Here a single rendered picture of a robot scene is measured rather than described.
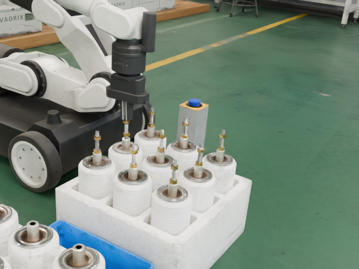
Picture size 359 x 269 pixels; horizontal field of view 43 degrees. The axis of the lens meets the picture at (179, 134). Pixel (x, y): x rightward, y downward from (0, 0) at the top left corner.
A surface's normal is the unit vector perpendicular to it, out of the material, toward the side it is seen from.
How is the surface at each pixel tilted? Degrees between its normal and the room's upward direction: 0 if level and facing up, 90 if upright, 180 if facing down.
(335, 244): 0
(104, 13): 90
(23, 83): 90
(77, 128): 46
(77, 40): 110
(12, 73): 90
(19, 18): 90
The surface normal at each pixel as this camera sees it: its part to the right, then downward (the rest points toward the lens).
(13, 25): 0.85, 0.27
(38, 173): -0.52, 0.31
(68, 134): 0.66, -0.44
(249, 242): 0.08, -0.91
